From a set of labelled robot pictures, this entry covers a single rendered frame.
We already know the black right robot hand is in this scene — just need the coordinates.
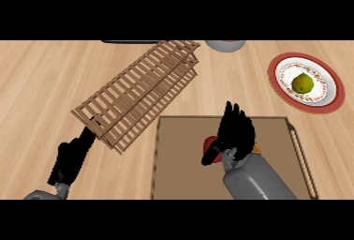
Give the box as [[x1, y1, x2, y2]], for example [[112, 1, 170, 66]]
[[201, 100, 257, 167]]

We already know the red tomato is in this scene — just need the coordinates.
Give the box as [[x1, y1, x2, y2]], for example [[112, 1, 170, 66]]
[[204, 135, 221, 160]]

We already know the white patterned plate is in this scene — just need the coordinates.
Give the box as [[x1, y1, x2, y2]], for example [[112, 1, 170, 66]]
[[274, 57, 339, 107]]

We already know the brown wooden tray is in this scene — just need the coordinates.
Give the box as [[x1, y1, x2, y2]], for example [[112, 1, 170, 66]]
[[149, 114, 322, 201]]

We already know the wooden slatted tiered shelf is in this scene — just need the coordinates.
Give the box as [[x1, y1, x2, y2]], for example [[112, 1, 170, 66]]
[[69, 39, 202, 156]]

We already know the green pear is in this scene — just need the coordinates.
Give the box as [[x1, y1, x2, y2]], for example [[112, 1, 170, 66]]
[[291, 72, 316, 95]]

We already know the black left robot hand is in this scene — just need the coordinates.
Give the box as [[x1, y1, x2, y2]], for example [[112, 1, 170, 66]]
[[47, 116, 103, 187]]

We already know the grey bowl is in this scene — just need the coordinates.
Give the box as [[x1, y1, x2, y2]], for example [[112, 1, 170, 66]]
[[204, 39, 248, 53]]

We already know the red round placemat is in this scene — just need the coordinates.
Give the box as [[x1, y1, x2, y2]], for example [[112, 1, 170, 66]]
[[267, 52, 347, 114]]

